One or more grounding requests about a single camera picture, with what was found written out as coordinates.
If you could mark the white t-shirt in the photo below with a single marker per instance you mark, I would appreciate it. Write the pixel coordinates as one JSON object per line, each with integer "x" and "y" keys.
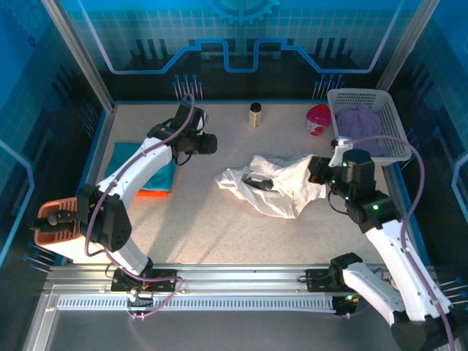
{"x": 285, "y": 197}

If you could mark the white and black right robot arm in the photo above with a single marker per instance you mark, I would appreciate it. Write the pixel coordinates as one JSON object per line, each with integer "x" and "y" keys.
{"x": 395, "y": 256}

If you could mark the purple t-shirt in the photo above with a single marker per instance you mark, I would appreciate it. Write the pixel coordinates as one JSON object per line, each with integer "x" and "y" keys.
{"x": 356, "y": 124}

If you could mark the white perforated plastic basket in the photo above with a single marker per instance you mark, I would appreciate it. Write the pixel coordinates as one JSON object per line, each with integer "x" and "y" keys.
{"x": 395, "y": 120}

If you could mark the beige bottle with black cap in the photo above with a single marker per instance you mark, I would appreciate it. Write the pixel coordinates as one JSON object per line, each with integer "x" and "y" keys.
{"x": 256, "y": 117}

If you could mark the pink lidded plastic cup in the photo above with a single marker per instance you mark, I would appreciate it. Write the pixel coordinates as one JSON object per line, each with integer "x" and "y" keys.
{"x": 318, "y": 115}

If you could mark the orange folded t-shirt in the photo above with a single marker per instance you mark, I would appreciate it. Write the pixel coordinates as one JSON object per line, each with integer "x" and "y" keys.
{"x": 153, "y": 194}

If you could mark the teal folded t-shirt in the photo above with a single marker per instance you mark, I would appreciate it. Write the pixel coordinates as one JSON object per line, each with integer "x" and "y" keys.
{"x": 118, "y": 159}

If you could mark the orange and cream knife block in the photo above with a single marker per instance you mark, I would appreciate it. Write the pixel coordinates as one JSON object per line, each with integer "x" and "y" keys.
{"x": 66, "y": 248}

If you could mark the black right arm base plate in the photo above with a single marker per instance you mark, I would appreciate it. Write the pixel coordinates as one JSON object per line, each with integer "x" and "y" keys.
{"x": 316, "y": 279}

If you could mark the aluminium frame post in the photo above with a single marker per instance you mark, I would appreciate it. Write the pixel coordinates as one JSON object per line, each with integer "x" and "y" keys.
{"x": 78, "y": 55}
{"x": 406, "y": 44}

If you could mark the aluminium rail frame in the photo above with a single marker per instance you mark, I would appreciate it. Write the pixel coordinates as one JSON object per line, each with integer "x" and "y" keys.
{"x": 237, "y": 272}

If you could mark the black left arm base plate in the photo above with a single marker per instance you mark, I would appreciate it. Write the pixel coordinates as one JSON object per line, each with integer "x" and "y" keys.
{"x": 164, "y": 274}

